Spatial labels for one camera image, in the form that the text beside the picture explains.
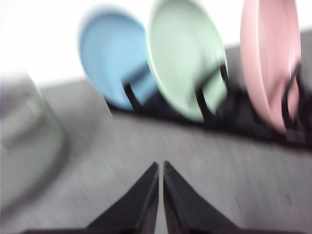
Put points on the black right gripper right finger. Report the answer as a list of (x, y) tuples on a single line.
[(188, 212)]

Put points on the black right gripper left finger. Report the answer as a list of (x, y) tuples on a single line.
[(136, 212)]

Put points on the green plate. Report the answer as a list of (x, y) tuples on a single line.
[(184, 52)]

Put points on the black plate rack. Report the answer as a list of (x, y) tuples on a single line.
[(231, 109)]

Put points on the green electric steamer pot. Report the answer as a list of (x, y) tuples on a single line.
[(33, 151)]

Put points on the blue plate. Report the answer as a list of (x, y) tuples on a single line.
[(114, 51)]

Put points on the pink plate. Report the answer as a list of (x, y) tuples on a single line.
[(270, 48)]

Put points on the grey table mat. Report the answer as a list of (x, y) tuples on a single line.
[(258, 183)]

